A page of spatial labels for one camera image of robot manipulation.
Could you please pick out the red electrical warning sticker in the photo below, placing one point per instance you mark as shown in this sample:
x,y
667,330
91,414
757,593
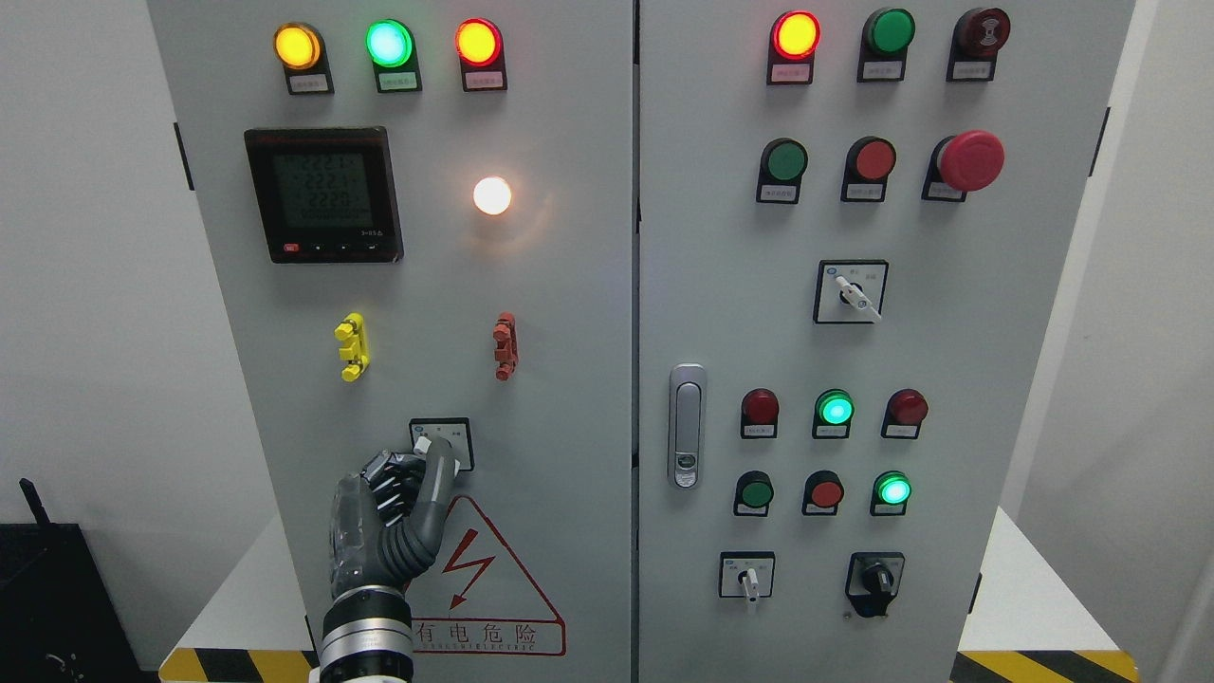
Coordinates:
x,y
479,598

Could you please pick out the lit red indicator right door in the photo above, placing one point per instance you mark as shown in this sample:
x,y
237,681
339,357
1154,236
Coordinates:
x,y
794,38

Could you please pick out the silver door lock handle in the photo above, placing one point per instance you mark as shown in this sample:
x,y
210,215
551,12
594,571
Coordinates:
x,y
686,414

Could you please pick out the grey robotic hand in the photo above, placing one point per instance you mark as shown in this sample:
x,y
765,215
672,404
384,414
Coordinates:
x,y
388,519

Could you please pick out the green indicator light top left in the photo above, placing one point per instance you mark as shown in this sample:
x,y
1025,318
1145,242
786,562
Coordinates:
x,y
392,50

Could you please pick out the red push button lower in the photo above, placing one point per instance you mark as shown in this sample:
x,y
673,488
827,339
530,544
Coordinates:
x,y
822,494

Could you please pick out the white cabinet base platform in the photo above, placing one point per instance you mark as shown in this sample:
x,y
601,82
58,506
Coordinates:
x,y
1026,625

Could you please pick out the red push button upper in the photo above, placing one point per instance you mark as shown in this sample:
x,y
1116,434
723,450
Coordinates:
x,y
867,168

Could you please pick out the black digital power meter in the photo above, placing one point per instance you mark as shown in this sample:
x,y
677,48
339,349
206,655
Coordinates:
x,y
326,195

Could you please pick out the white selector switch lower right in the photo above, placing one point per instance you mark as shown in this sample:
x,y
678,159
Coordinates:
x,y
746,576

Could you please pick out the yellow indicator light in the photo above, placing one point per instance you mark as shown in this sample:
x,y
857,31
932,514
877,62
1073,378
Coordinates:
x,y
301,50

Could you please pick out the black box with antenna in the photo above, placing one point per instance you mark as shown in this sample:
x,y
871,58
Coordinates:
x,y
57,621

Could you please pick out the grey left cabinet door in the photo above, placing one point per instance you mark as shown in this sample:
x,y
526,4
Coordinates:
x,y
553,444

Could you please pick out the dark red indicator left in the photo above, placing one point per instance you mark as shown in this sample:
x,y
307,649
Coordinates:
x,y
759,414

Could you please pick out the grey cabinet door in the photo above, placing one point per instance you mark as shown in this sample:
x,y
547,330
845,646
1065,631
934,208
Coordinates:
x,y
553,444
730,283

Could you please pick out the black rotary knob switch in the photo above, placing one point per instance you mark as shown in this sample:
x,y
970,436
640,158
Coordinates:
x,y
872,582

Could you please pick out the yellow terminal connector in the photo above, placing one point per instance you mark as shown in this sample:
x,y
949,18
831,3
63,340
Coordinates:
x,y
351,335

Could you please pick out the dark red buzzer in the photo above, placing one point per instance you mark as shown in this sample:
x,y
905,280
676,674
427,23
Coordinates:
x,y
978,36

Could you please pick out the white rotary light switch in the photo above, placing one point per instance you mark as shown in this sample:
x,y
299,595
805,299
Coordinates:
x,y
457,430

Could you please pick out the red emergency stop button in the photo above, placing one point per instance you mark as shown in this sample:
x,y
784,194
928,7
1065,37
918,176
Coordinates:
x,y
962,164

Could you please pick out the green push button upper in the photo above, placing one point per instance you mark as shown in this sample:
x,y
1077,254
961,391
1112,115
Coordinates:
x,y
781,168

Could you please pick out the lit green push button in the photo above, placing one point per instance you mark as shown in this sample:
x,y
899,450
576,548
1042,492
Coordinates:
x,y
890,494

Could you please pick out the clear white lamp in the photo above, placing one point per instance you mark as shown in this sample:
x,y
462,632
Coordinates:
x,y
492,195

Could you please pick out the white selector switch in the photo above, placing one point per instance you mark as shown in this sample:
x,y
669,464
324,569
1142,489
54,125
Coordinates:
x,y
850,291
746,576

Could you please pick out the unlit green indicator top right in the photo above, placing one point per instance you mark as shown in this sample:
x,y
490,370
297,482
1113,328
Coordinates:
x,y
885,39

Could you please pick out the green push button lower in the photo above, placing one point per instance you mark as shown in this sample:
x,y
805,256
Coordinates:
x,y
753,494

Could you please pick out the silver black robot forearm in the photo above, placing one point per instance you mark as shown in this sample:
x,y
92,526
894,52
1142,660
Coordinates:
x,y
367,636

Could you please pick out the white selector switch upper right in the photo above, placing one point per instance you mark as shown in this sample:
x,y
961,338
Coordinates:
x,y
850,291

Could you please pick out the grey right cabinet door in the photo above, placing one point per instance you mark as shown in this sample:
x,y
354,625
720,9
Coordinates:
x,y
730,283

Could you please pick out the lit green indicator middle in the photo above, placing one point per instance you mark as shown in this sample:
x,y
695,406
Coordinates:
x,y
833,414

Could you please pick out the red terminal connector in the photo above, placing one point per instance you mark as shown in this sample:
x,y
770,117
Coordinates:
x,y
506,350

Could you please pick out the dark red indicator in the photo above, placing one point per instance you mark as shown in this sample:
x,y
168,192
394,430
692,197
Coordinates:
x,y
759,414
905,413

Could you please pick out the red indicator light top left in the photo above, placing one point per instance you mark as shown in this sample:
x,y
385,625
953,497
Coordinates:
x,y
480,48

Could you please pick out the red push button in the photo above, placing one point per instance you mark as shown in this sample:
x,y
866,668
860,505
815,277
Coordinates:
x,y
867,168
822,494

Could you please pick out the dark red indicator right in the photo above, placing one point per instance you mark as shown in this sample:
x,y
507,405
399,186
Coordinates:
x,y
905,413

